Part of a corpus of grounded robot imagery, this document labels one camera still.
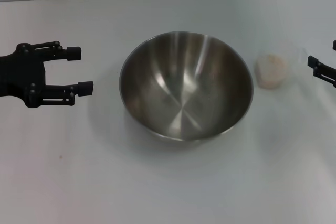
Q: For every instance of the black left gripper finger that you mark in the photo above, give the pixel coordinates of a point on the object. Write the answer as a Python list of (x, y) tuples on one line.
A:
[(86, 88), (74, 53)]

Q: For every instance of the stainless steel mixing bowl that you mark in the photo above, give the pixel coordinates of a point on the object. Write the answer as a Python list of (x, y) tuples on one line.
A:
[(186, 87)]

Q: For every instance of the clear plastic measuring cup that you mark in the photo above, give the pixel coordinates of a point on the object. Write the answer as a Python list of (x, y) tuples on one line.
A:
[(291, 58)]

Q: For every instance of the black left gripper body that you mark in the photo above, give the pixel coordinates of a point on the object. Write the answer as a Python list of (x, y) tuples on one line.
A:
[(23, 77)]

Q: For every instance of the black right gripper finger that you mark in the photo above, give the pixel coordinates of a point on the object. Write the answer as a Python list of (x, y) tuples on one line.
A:
[(334, 45), (324, 70)]

